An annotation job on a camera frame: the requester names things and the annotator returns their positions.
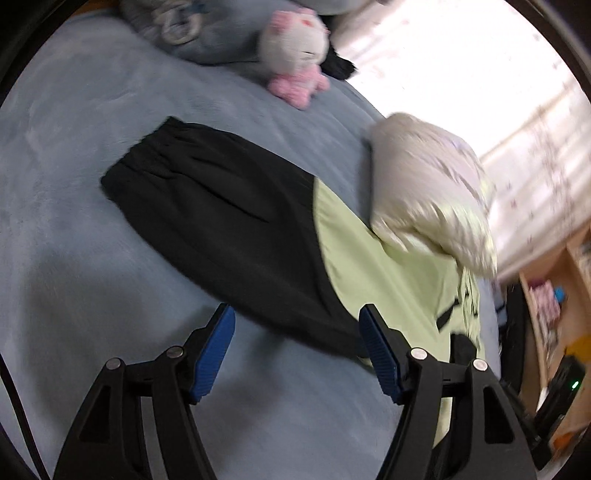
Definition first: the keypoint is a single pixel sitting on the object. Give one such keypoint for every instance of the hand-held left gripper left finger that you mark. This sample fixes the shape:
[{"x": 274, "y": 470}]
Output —
[{"x": 214, "y": 350}]

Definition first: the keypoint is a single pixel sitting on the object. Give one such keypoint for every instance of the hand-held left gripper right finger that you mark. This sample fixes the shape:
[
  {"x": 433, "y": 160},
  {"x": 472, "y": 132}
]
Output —
[{"x": 381, "y": 355}]

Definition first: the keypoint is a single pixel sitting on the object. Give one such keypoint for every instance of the black and green jacket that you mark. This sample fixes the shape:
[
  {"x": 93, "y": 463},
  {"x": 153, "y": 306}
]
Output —
[{"x": 231, "y": 221}]

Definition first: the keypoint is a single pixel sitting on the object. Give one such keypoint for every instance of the black bag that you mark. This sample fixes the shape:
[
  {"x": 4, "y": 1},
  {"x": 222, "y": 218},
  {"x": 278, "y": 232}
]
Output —
[{"x": 513, "y": 332}]

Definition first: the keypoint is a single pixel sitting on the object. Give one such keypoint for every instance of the wooden shelf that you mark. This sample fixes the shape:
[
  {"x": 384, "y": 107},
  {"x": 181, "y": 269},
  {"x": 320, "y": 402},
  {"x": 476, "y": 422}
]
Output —
[{"x": 535, "y": 332}]

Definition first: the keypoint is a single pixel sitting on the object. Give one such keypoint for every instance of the white puffer jacket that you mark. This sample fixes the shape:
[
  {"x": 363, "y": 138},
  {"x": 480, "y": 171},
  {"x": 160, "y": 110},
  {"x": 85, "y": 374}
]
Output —
[{"x": 425, "y": 194}]

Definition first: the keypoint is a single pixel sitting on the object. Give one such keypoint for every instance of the stack of pink boxes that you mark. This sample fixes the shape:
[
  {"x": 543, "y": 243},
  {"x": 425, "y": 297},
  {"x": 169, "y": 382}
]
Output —
[{"x": 545, "y": 302}]

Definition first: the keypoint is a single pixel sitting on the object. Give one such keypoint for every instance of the black device with green light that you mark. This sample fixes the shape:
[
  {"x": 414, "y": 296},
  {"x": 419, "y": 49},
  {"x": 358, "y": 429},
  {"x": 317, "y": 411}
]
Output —
[{"x": 561, "y": 392}]

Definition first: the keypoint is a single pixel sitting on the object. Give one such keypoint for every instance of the small blue box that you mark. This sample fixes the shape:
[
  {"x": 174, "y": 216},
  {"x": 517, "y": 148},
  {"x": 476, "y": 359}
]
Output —
[{"x": 559, "y": 294}]

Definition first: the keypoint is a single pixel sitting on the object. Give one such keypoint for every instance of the blue bed blanket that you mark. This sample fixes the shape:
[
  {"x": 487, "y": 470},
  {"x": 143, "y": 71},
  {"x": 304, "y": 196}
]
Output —
[{"x": 78, "y": 207}]

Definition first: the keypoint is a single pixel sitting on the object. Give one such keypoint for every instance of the yellow box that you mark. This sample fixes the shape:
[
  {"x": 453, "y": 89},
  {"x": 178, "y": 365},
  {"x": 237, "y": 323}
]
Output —
[{"x": 579, "y": 347}]

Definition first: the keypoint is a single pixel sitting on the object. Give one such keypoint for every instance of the black fluffy cloth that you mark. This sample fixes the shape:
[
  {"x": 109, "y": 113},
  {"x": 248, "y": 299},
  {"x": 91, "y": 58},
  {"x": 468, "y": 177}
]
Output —
[{"x": 340, "y": 64}]

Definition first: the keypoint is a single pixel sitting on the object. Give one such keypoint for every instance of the white floral curtain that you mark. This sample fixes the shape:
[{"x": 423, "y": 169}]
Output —
[{"x": 461, "y": 64}]

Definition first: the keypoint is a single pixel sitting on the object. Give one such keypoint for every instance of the pink and white plush toy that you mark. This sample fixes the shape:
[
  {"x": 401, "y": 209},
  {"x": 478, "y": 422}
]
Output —
[{"x": 295, "y": 46}]

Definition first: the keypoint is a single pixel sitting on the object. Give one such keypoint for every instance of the grey blue plush toy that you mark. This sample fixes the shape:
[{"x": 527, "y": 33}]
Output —
[{"x": 207, "y": 27}]

